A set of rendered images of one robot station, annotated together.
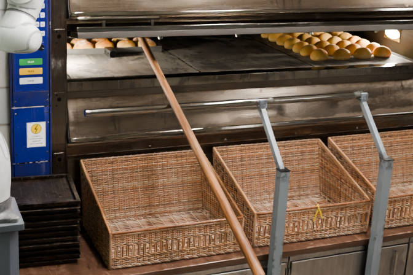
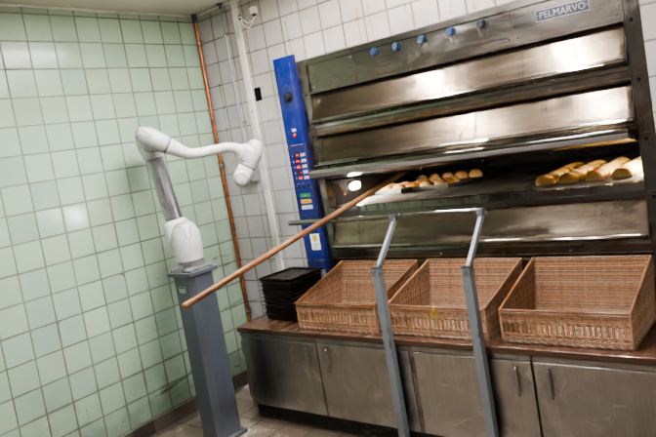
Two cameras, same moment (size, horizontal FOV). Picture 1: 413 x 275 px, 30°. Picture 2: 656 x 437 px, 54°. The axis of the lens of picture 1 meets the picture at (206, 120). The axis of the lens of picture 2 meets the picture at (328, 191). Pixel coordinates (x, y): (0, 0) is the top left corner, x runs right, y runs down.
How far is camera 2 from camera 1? 3.22 m
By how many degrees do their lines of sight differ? 63
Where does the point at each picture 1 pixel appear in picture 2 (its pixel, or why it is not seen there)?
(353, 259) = (471, 364)
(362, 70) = (559, 192)
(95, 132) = (348, 242)
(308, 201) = not seen: hidden behind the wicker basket
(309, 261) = (428, 354)
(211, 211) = not seen: hidden behind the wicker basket
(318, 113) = (517, 233)
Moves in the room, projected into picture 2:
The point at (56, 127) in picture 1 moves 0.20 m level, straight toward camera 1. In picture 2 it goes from (329, 238) to (304, 246)
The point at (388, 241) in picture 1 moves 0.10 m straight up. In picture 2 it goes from (505, 354) to (501, 332)
